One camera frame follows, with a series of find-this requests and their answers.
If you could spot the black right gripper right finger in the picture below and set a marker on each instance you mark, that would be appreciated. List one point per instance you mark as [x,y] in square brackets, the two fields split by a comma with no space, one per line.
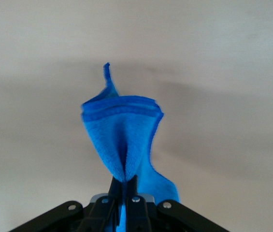
[141,217]

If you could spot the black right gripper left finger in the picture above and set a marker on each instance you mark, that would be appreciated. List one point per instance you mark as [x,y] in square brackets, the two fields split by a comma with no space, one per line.
[97,217]

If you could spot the blue microfibre towel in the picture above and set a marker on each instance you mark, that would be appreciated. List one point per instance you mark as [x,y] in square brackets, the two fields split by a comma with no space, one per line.
[124,135]

